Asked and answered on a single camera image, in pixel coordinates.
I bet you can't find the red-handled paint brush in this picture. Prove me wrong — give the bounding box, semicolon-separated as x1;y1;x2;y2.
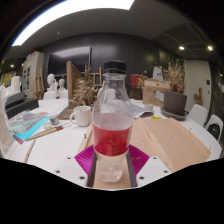
26;123;73;141

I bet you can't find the small white cup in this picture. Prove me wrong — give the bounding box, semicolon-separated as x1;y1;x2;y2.
143;103;154;113

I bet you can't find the clear red-labelled plastic bottle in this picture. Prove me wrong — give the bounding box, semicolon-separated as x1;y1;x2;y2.
91;59;135;184

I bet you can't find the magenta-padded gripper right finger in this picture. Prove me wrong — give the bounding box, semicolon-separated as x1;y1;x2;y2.
125;144;173;188

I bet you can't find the long ceiling light panel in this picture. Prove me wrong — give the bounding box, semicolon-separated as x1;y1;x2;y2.
11;0;136;47

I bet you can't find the golden rocky sculpture on board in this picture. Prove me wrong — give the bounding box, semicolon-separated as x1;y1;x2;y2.
58;60;100;120

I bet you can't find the white plaster bust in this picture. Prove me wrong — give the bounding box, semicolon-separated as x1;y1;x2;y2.
58;78;67;91
45;73;58;93

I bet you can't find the white chair with backpack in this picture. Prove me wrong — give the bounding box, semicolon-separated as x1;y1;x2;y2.
203;114;224;143

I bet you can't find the red box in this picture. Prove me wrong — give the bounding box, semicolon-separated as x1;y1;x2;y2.
129;73;144;87

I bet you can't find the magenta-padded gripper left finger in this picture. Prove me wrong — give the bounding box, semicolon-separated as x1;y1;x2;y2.
54;144;98;188

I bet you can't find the wooden easel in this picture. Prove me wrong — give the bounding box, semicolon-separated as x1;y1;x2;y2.
34;68;46;99
84;64;103;88

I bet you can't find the small paint jar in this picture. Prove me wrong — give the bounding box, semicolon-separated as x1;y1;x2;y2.
48;113;60;126

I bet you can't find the small black box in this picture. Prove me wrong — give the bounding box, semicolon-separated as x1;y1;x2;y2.
4;91;26;109

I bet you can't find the dark wall screen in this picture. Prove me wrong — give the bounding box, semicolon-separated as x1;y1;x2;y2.
48;45;92;76

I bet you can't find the brown cardboard box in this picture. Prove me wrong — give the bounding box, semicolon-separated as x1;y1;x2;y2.
141;78;171;108

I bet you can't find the white ceramic mug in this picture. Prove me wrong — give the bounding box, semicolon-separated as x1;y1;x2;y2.
69;105;93;128

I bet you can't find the white cabinet with pictures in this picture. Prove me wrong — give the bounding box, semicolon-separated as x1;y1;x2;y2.
21;51;45;99

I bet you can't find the white chair with papers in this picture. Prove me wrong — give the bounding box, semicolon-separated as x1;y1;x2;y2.
188;103;208;128

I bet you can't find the thin wooden pencil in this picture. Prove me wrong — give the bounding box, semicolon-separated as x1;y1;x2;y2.
23;138;37;164

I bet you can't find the grey plant saucer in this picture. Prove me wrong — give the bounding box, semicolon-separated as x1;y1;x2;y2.
159;106;189;122

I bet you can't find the wooden mannequin figure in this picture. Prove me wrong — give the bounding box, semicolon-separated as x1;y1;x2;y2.
193;87;204;106

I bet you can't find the white plaster figure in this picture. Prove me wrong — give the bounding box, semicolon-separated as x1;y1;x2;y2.
152;65;164;81

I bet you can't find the printed newspaper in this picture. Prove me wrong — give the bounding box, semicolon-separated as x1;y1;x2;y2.
129;98;148;118

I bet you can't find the dried plant in grey pot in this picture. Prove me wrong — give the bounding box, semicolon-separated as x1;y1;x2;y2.
162;59;188;117

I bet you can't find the large black box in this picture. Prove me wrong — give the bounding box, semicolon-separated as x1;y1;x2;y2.
5;98;40;119

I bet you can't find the black backpack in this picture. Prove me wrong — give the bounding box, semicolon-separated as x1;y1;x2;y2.
207;122;222;141

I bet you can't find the white canvas panel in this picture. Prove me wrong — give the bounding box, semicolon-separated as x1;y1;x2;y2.
0;84;14;158

